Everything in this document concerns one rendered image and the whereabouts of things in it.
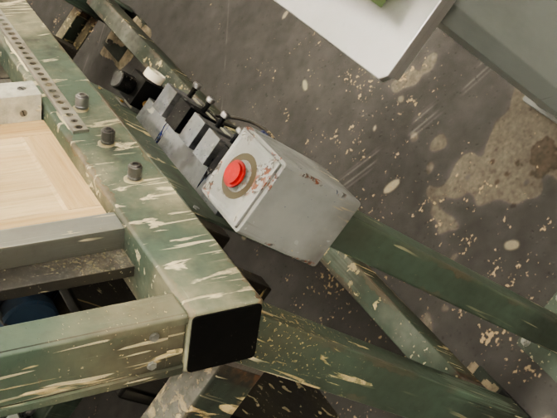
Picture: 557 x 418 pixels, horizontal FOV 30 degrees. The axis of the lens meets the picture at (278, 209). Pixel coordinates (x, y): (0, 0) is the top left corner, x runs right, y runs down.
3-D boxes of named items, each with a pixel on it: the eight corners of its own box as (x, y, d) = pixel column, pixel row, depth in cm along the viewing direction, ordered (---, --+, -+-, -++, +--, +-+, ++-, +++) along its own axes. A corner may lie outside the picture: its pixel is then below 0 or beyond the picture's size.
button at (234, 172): (257, 172, 144) (246, 167, 142) (240, 196, 144) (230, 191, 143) (244, 158, 146) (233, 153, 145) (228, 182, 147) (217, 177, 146)
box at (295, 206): (366, 206, 152) (283, 162, 140) (318, 269, 154) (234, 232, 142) (325, 166, 160) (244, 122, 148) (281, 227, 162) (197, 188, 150)
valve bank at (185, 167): (335, 192, 183) (239, 142, 167) (288, 256, 185) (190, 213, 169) (215, 73, 219) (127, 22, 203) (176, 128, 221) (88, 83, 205)
